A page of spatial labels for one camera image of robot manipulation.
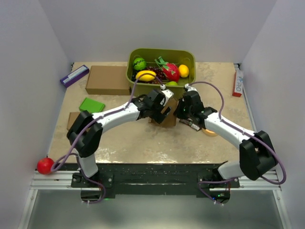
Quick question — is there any green toy watermelon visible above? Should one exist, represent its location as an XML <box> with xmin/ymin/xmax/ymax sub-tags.
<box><xmin>133</xmin><ymin>57</ymin><xmax>147</xmax><ymax>71</ymax></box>

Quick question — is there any red white toothpaste box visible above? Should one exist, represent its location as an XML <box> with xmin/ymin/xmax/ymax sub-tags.
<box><xmin>232</xmin><ymin>69</ymin><xmax>244</xmax><ymax>97</ymax></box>

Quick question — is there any olive green plastic bin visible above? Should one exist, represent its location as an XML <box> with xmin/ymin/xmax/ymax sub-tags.
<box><xmin>126</xmin><ymin>48</ymin><xmax>196</xmax><ymax>99</ymax></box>

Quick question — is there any red toy tomato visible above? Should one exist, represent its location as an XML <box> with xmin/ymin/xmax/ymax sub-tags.
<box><xmin>36</xmin><ymin>157</ymin><xmax>54</xmax><ymax>175</ymax></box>

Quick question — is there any dark toy grapes bunch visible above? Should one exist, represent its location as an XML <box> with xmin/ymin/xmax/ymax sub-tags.
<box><xmin>131</xmin><ymin>67</ymin><xmax>169</xmax><ymax>84</ymax></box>

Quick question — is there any round yellow sponge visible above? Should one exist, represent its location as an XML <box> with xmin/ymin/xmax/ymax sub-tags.
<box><xmin>202</xmin><ymin>129</ymin><xmax>217</xmax><ymax>137</ymax></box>

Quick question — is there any brown snack wrapper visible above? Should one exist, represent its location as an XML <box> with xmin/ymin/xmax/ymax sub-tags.
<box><xmin>179</xmin><ymin>119</ymin><xmax>201</xmax><ymax>131</ymax></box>

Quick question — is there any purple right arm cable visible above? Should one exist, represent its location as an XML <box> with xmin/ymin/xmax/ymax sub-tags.
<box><xmin>188</xmin><ymin>81</ymin><xmax>286</xmax><ymax>207</ymax></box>

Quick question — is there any yellow toy mango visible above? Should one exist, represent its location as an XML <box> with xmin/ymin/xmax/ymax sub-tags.
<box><xmin>135</xmin><ymin>70</ymin><xmax>156</xmax><ymax>82</ymax></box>

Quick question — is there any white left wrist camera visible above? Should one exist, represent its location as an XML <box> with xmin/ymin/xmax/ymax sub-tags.
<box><xmin>160</xmin><ymin>84</ymin><xmax>174</xmax><ymax>106</ymax></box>

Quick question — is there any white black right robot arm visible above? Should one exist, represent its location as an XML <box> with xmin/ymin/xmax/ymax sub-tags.
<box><xmin>175</xmin><ymin>89</ymin><xmax>278</xmax><ymax>187</ymax></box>

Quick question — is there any green small box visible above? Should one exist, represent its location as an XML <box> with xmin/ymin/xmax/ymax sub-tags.
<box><xmin>79</xmin><ymin>97</ymin><xmax>105</xmax><ymax>113</ymax></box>

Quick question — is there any purple rectangular box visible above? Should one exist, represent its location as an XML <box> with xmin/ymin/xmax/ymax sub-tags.
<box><xmin>60</xmin><ymin>65</ymin><xmax>90</xmax><ymax>88</ymax></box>

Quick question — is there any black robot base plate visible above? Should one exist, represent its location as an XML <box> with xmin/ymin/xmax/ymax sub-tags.
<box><xmin>71</xmin><ymin>163</ymin><xmax>240</xmax><ymax>199</ymax></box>

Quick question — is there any yellow toy lemon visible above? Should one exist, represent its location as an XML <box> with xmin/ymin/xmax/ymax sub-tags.
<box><xmin>178</xmin><ymin>64</ymin><xmax>189</xmax><ymax>78</ymax></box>

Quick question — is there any green toy lime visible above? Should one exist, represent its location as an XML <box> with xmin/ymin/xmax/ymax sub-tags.
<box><xmin>165</xmin><ymin>81</ymin><xmax>178</xmax><ymax>86</ymax></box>

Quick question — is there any large closed cardboard box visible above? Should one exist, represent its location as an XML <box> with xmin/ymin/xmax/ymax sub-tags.
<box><xmin>85</xmin><ymin>65</ymin><xmax>130</xmax><ymax>95</ymax></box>

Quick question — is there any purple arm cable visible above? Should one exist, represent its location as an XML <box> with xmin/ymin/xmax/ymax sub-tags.
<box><xmin>188</xmin><ymin>81</ymin><xmax>286</xmax><ymax>207</ymax></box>
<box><xmin>50</xmin><ymin>74</ymin><xmax>166</xmax><ymax>204</ymax></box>

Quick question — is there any small brown cardboard box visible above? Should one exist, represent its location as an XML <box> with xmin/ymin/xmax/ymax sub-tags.
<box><xmin>67</xmin><ymin>112</ymin><xmax>80</xmax><ymax>130</ymax></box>

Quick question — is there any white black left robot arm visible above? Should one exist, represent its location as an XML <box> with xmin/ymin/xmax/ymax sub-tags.
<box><xmin>67</xmin><ymin>89</ymin><xmax>173</xmax><ymax>187</ymax></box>

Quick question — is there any pink toy dragon fruit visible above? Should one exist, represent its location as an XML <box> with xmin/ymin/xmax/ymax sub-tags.
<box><xmin>154</xmin><ymin>56</ymin><xmax>180</xmax><ymax>83</ymax></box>

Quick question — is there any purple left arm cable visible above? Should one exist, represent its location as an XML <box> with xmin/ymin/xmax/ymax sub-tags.
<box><xmin>50</xmin><ymin>74</ymin><xmax>166</xmax><ymax>204</ymax></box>

